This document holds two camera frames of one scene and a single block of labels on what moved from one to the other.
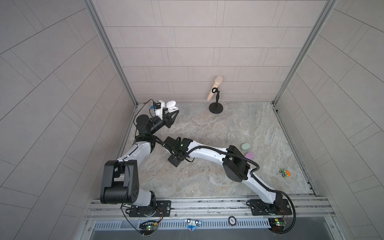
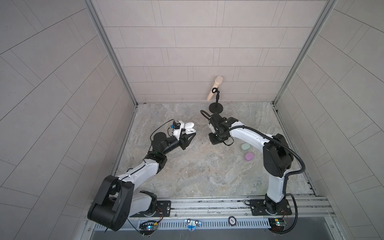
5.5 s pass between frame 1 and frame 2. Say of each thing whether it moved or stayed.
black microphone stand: stayed
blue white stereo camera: stayed
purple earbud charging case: stayed
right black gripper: moved
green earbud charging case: stayed
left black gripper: moved
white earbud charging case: moved
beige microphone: stayed
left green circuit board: stayed
